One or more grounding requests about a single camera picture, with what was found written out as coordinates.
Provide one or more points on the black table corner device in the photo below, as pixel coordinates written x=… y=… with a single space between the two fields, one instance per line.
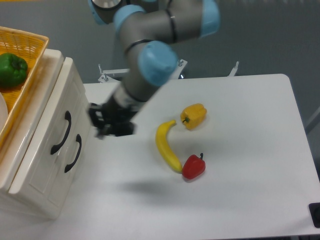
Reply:
x=314 y=209

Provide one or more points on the white bottom drawer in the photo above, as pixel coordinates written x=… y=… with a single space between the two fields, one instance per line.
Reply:
x=67 y=160

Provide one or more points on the white drawer cabinet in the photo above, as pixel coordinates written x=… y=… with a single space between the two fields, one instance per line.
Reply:
x=19 y=138

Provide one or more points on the green bell pepper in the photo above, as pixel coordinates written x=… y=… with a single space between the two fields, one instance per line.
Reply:
x=13 y=70

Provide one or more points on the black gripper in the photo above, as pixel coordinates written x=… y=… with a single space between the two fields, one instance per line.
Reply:
x=111 y=119

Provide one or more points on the red bell pepper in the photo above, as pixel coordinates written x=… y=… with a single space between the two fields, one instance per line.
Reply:
x=193 y=167

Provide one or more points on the yellow banana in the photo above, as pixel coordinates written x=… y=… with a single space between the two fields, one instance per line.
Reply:
x=164 y=148

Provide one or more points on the yellow woven basket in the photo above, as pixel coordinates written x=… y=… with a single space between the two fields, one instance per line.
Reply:
x=20 y=55

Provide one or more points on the white plate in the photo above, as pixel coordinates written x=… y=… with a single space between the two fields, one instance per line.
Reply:
x=3 y=112

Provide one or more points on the yellow bell pepper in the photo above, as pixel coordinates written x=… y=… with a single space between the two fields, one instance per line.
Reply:
x=193 y=115

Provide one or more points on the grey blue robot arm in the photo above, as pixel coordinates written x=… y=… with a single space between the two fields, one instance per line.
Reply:
x=146 y=33

